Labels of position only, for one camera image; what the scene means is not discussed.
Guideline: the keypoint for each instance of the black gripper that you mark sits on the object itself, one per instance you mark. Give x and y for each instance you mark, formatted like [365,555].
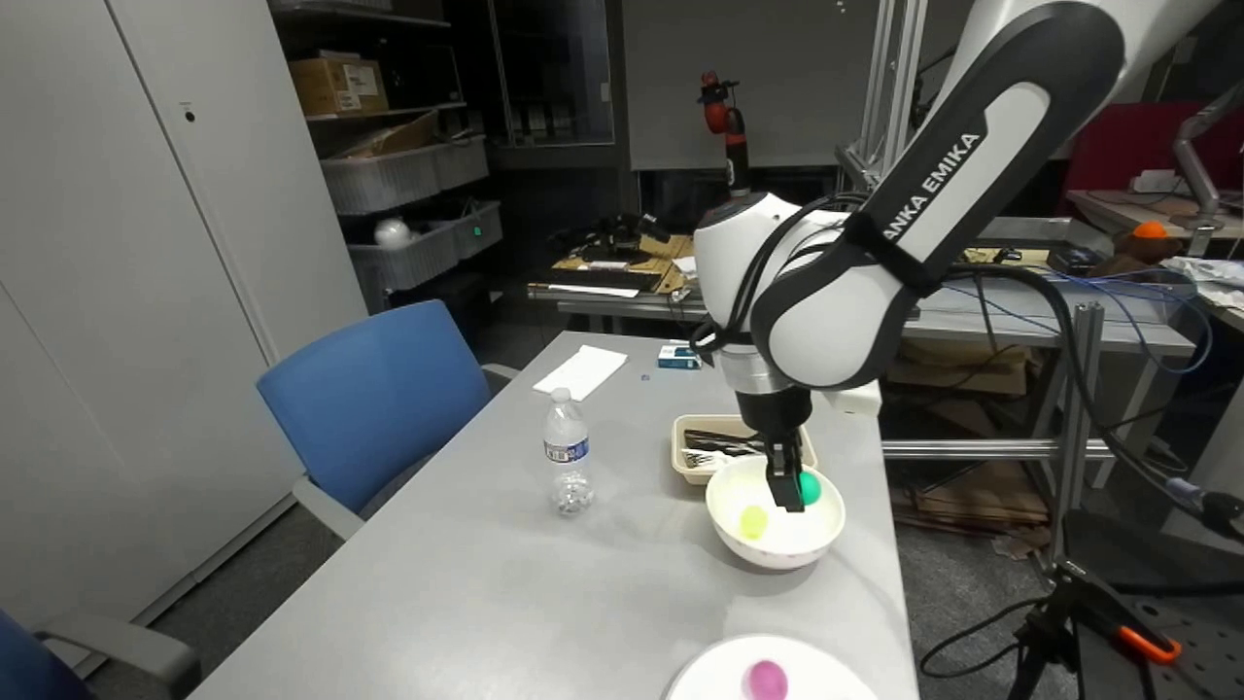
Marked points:
[776,416]

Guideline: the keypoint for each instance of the green ball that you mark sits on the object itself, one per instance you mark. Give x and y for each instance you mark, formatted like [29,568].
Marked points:
[811,489]

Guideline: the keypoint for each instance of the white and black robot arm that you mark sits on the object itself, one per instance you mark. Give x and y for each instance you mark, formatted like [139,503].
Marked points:
[808,296]

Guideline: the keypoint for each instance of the yellow ball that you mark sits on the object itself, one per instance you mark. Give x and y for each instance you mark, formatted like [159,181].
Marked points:
[751,523]

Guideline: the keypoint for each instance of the white paper plate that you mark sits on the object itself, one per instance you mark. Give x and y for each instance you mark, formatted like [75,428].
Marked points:
[723,672]

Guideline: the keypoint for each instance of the pink ball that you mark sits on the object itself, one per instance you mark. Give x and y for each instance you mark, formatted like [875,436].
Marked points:
[768,681]

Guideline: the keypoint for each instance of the white bowl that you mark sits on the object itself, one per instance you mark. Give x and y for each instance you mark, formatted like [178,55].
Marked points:
[793,538]

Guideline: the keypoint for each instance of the beige cutlery tray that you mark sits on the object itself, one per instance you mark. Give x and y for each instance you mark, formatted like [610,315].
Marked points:
[702,464]

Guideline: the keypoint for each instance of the black plastic forks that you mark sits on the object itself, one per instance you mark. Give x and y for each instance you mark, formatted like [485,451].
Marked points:
[723,441]

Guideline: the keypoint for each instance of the small blue box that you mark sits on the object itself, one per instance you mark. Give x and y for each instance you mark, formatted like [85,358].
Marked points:
[680,358]

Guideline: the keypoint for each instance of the clear plastic water bottle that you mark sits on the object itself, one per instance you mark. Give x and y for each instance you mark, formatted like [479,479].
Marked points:
[568,451]

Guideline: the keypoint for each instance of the white paper sheet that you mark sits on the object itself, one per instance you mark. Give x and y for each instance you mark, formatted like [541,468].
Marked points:
[584,372]

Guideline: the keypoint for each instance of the black tripod with orange clamp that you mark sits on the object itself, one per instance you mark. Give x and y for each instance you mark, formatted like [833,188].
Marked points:
[1050,624]

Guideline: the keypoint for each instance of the cluttered back workbench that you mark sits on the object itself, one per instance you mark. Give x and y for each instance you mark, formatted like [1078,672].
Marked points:
[653,278]

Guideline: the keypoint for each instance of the blue office chair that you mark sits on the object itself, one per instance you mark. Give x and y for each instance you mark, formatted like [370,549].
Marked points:
[370,401]

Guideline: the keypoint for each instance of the grey plastic shelf bins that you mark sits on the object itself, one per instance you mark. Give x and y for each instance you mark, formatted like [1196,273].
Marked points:
[413,214]

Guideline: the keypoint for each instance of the cardboard box on shelf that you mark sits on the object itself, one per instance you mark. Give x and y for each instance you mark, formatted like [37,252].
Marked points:
[339,89]

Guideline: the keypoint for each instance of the grey storage cabinet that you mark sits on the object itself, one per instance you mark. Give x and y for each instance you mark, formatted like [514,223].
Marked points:
[164,238]

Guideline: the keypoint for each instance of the blue chair at corner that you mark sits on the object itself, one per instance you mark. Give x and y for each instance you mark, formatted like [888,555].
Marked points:
[37,664]

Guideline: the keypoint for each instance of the aluminium frame stand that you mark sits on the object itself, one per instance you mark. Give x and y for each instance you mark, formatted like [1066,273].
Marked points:
[1065,459]

